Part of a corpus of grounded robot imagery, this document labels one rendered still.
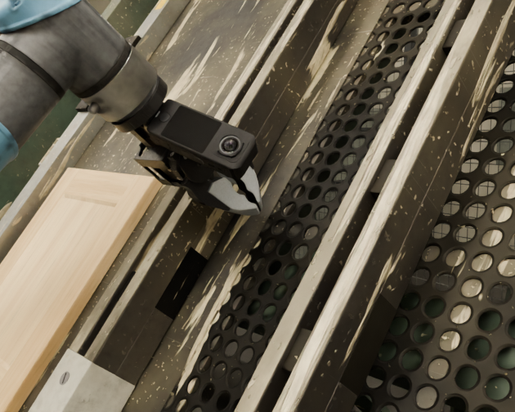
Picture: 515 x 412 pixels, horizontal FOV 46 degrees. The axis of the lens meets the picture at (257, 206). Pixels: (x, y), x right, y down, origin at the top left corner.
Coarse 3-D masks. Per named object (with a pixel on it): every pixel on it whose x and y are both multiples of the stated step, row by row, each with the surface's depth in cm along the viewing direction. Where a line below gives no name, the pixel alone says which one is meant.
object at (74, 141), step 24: (168, 0) 132; (144, 24) 133; (168, 24) 133; (144, 48) 130; (96, 120) 124; (72, 144) 121; (48, 168) 118; (24, 192) 119; (48, 192) 119; (24, 216) 116; (0, 240) 113
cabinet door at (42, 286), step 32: (64, 192) 112; (96, 192) 104; (128, 192) 97; (32, 224) 113; (64, 224) 106; (96, 224) 98; (128, 224) 93; (32, 256) 106; (64, 256) 99; (96, 256) 92; (0, 288) 106; (32, 288) 99; (64, 288) 92; (0, 320) 99; (32, 320) 93; (64, 320) 87; (0, 352) 93; (32, 352) 87; (0, 384) 87; (32, 384) 85
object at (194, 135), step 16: (160, 112) 64; (176, 112) 64; (192, 112) 63; (160, 128) 63; (176, 128) 63; (192, 128) 63; (208, 128) 62; (224, 128) 62; (160, 144) 65; (176, 144) 62; (192, 144) 62; (208, 144) 62; (224, 144) 61; (240, 144) 61; (256, 144) 62; (208, 160) 61; (224, 160) 61; (240, 160) 60; (240, 176) 62
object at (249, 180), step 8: (248, 168) 72; (224, 176) 76; (248, 176) 72; (256, 176) 74; (240, 184) 73; (248, 184) 73; (256, 184) 73; (248, 192) 74; (256, 192) 74; (256, 200) 74
